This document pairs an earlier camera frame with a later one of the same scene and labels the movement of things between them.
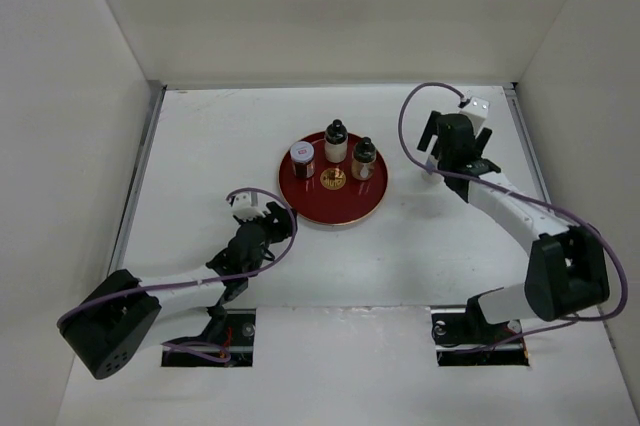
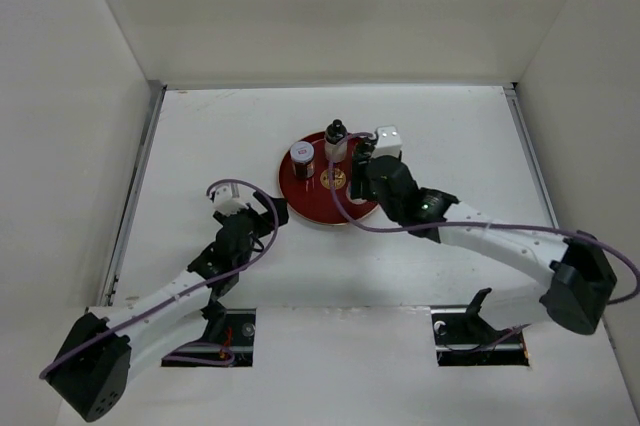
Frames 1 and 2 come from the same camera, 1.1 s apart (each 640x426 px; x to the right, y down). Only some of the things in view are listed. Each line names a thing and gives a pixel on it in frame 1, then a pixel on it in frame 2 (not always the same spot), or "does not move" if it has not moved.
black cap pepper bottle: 336,142 does not move
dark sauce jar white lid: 302,156 does not move
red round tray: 332,195 does not move
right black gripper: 431,130 -> 359,171
